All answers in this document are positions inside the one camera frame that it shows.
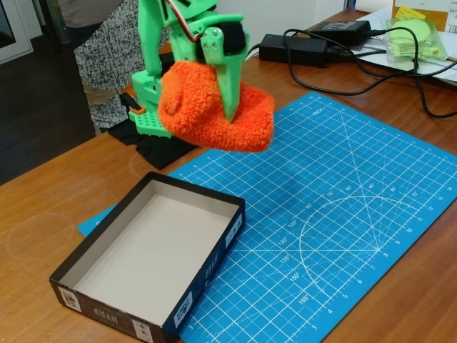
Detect person in speckled cardigan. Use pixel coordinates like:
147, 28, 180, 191
59, 0, 201, 137

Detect black cardboard box tray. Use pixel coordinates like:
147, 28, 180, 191
49, 170, 246, 343

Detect plastic bag of green parts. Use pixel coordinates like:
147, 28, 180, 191
384, 15, 449, 66

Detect blue cutting mat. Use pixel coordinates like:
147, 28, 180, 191
77, 91, 457, 343

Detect red white black servo cable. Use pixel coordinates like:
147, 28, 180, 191
161, 0, 205, 42

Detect brown box yellow label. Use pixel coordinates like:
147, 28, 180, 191
391, 0, 457, 34

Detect black straight power cable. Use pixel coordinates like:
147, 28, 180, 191
326, 44, 457, 79

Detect white paper sheets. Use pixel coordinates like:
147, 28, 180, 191
351, 9, 457, 87

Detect black clamp orange handle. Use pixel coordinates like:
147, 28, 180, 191
119, 91, 146, 116

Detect black looping power cable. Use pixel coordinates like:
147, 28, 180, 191
283, 26, 421, 96

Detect large black power adapter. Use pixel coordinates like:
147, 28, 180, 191
258, 33, 330, 68

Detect black cable over table edge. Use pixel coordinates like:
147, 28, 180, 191
413, 67, 457, 119

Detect black cloth under robot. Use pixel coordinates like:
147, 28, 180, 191
107, 119, 209, 171

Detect orange fuzzy sock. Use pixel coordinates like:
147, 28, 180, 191
157, 60, 276, 154

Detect slim black power adapter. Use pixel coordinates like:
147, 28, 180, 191
309, 19, 373, 46

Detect white window frame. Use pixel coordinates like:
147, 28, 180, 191
0, 0, 32, 66

